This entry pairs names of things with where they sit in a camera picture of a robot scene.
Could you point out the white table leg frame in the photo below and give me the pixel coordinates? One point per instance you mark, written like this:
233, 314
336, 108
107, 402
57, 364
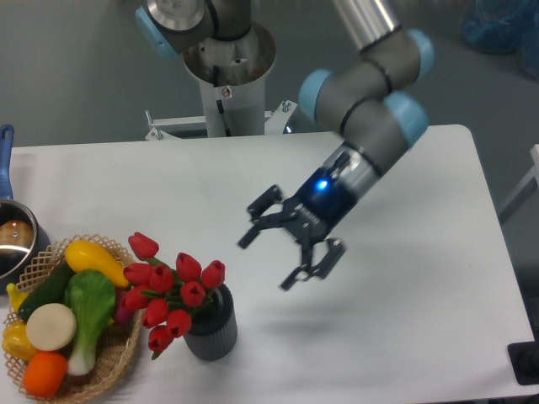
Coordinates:
524, 189

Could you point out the black device at edge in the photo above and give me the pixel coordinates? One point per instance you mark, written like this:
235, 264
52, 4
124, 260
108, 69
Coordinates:
524, 361

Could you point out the red tulip bouquet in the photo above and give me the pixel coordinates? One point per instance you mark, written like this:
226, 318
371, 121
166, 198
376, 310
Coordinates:
170, 298

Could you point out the blue plastic bag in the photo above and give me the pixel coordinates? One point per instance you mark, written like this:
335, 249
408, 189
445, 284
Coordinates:
503, 27

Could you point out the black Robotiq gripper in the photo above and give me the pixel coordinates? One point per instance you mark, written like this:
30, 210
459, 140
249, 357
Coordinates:
309, 215

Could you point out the yellow squash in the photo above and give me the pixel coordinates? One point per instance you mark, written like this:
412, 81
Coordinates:
82, 255

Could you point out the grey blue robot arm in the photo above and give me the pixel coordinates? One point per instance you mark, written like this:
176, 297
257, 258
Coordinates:
366, 106

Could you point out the woven wicker basket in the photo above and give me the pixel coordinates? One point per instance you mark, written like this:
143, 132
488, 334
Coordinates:
115, 347

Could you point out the red purple radish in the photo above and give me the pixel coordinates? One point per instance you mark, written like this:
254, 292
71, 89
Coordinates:
121, 314

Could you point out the dark grey ribbed vase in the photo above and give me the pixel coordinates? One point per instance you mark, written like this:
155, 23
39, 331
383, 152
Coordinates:
213, 334

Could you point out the yellow bell pepper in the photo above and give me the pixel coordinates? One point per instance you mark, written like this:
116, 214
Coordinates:
16, 342

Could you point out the blue handled saucepan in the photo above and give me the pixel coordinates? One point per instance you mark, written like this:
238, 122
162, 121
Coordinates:
22, 237

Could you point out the orange fruit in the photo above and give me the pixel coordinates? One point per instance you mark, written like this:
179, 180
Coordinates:
44, 374

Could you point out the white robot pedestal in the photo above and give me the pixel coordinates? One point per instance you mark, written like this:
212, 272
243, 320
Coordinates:
231, 76

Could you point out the dark green cucumber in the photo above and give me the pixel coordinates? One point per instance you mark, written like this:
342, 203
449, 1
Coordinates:
50, 290

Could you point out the green bok choy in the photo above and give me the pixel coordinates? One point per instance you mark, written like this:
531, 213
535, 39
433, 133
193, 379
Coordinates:
91, 297

